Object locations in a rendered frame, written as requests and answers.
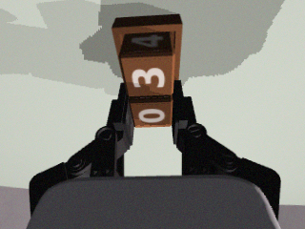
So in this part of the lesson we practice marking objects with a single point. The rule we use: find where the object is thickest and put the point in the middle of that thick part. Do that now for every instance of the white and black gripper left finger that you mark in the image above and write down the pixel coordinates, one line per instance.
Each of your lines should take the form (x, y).
(103, 157)

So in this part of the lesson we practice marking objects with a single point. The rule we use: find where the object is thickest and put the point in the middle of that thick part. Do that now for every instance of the brown wooden number cube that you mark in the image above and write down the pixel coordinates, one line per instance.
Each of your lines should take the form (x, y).
(151, 110)
(147, 63)

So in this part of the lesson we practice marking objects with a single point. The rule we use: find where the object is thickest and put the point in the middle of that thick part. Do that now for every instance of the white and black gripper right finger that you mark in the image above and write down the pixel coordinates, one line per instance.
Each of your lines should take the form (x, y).
(202, 155)

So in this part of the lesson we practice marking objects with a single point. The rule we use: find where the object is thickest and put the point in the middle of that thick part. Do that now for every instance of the brown wooden tray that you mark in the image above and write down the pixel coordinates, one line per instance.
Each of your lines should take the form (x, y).
(150, 23)

